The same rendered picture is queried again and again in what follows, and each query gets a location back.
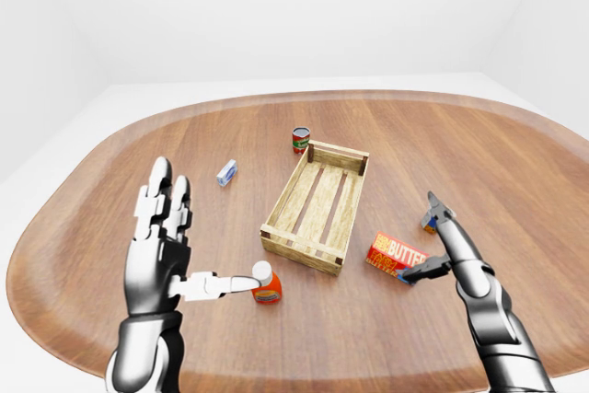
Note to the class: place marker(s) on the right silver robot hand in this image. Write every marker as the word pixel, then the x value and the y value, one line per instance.
pixel 453 239

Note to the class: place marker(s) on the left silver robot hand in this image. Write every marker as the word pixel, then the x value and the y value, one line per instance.
pixel 147 269

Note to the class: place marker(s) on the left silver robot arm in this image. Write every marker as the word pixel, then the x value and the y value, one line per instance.
pixel 145 351

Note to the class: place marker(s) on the red butter box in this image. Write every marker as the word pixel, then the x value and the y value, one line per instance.
pixel 396 255

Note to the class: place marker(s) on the wooden slat tray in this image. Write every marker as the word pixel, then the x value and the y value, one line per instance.
pixel 317 206

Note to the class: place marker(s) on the small blue and orange box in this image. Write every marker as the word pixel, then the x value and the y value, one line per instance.
pixel 430 223

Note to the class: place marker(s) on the orange bottle with white cap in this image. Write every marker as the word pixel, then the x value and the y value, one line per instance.
pixel 268 289

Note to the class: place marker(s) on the small blue and white box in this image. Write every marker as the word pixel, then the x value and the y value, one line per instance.
pixel 227 173

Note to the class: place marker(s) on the red tin can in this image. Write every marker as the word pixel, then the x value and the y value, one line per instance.
pixel 301 140

